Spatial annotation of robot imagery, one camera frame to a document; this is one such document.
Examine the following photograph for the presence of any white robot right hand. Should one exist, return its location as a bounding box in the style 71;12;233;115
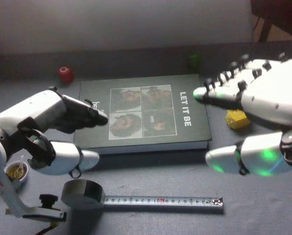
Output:
193;52;292;177

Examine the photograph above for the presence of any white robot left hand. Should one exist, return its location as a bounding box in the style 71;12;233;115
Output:
0;86;110;179

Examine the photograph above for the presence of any grey tape measure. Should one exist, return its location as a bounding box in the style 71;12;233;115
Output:
61;179;225;214

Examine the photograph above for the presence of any black Let It Be album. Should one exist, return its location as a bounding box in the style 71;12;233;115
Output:
73;73;213;155

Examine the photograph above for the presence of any yellow swirl toy roll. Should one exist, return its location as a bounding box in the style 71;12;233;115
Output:
225;109;249;130

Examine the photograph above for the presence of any red toy cylinder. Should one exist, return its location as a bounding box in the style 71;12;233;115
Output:
57;65;75;84

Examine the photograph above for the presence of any small toy soup cup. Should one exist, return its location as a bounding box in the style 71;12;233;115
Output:
3;155;29;189

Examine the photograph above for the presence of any dark wooden furniture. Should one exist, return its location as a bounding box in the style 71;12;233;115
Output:
250;0;292;44

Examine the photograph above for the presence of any green toy cylinder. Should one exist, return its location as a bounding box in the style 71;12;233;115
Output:
187;54;202;72

